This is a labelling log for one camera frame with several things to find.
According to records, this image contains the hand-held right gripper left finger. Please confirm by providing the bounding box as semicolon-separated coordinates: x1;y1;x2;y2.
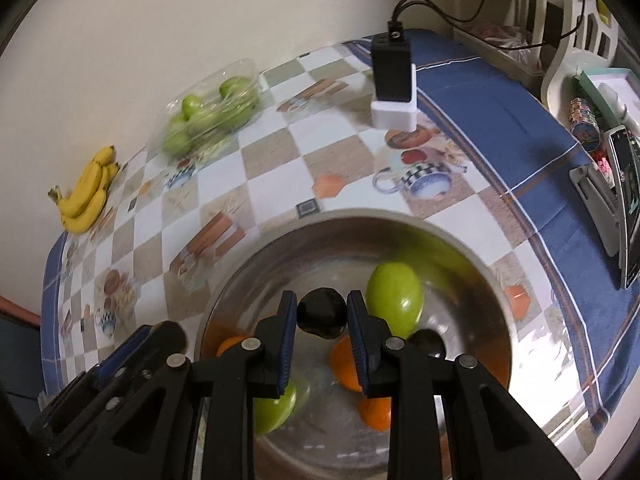
85;292;299;480

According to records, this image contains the pink object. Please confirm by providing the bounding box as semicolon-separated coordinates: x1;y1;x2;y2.
592;147;613;186

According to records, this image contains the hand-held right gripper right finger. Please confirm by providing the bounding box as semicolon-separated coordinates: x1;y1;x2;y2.
346;290;583;480

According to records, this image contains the smartphone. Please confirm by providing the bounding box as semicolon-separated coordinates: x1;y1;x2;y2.
607;125;640;291

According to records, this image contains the green mango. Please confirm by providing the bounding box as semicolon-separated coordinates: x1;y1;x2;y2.
365;261;425;339

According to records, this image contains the green apple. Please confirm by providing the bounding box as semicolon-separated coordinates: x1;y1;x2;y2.
162;127;196;157
180;95;206;120
220;77;253;101
227;92;261;123
192;107;236;133

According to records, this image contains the clear plastic clamshell container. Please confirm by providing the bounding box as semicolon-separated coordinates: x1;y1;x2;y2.
149;58;267;158

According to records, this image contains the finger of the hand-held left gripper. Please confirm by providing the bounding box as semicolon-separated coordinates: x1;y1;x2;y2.
150;320;188;360
94;326;164;406

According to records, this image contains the orange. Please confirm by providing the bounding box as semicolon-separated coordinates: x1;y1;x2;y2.
216;336;253;358
357;394;393;433
330;335;366;393

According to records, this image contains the colourful small tin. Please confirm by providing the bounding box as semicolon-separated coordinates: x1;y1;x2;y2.
567;97;601;153

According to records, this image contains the green round fruit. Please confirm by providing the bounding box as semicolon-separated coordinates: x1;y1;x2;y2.
252;377;298;436

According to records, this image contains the white phone stand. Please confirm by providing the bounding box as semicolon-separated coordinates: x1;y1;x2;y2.
569;164;623;258

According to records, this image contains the stainless steel bowl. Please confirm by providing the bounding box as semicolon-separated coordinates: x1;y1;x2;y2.
192;216;513;480

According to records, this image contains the black charger box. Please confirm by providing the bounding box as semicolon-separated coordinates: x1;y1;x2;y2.
370;19;413;102

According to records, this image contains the dark plum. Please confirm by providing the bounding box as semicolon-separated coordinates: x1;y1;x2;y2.
407;329;448;361
296;287;349;339

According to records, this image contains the white charging dock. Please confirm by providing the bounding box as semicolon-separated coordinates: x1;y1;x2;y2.
370;62;418;131

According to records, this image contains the banana bunch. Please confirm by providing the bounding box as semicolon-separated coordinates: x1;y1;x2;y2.
47;145;122;235

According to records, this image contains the green tissue box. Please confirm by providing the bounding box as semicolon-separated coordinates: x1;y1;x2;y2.
574;67;640;126

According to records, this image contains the white slatted chair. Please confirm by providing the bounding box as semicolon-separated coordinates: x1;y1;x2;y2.
460;0;551;76

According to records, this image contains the plastic bag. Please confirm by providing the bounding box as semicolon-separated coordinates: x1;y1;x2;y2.
470;22;538;61

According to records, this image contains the white bottle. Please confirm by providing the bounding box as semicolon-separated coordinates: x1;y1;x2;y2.
600;82;640;133

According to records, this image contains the white chair with cutouts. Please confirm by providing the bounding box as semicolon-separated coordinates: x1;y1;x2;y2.
542;0;640;116

